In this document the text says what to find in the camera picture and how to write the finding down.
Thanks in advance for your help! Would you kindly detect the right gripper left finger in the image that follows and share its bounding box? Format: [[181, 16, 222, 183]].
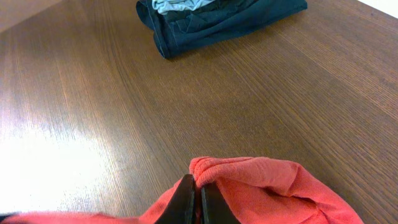
[[155, 174, 196, 224]]

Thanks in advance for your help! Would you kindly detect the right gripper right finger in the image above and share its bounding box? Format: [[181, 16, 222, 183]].
[[201, 182, 240, 224]]

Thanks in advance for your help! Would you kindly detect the red printed soccer t-shirt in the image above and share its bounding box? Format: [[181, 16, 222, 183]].
[[1, 157, 361, 223]]

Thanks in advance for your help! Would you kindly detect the folded dark navy garment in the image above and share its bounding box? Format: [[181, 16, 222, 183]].
[[136, 0, 307, 58]]

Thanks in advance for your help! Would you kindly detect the folded light grey garment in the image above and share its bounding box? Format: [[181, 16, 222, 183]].
[[151, 0, 215, 15]]

